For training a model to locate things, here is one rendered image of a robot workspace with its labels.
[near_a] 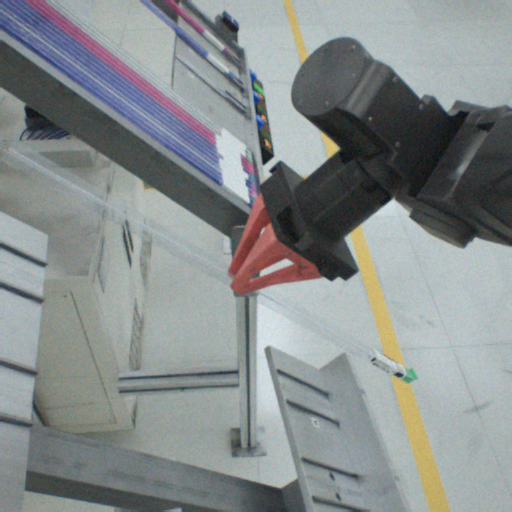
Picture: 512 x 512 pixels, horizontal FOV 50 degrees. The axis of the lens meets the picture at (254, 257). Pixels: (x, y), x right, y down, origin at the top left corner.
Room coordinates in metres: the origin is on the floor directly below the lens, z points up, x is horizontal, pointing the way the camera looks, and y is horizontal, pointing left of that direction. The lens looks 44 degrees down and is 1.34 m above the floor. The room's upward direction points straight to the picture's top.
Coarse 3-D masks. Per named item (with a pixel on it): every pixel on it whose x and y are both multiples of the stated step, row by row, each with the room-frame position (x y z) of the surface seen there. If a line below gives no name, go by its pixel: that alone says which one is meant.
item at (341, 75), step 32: (320, 64) 0.35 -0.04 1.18; (352, 64) 0.33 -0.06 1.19; (384, 64) 0.31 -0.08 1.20; (320, 96) 0.32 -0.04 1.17; (352, 96) 0.31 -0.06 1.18; (384, 96) 0.31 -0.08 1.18; (416, 96) 0.32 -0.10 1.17; (320, 128) 0.32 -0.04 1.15; (352, 128) 0.31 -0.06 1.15; (384, 128) 0.30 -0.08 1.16; (416, 128) 0.31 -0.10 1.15; (448, 128) 0.33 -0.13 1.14; (416, 160) 0.31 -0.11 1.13; (416, 192) 0.31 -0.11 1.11; (448, 224) 0.27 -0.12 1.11
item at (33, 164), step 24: (24, 168) 0.30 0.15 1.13; (48, 168) 0.31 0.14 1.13; (72, 192) 0.31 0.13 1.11; (96, 192) 0.32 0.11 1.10; (120, 216) 0.31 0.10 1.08; (144, 216) 0.33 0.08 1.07; (168, 240) 0.32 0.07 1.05; (192, 264) 0.32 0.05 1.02; (216, 264) 0.33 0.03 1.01; (264, 288) 0.34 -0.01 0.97; (288, 312) 0.34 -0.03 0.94; (336, 336) 0.35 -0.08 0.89
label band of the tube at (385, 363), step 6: (378, 354) 0.36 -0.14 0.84; (378, 360) 0.36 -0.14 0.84; (384, 360) 0.36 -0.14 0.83; (390, 360) 0.37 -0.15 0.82; (378, 366) 0.36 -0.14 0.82; (384, 366) 0.36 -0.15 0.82; (390, 366) 0.36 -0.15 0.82; (396, 366) 0.37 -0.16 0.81; (402, 366) 0.37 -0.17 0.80; (390, 372) 0.36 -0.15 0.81; (396, 372) 0.36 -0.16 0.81; (402, 372) 0.36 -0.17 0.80
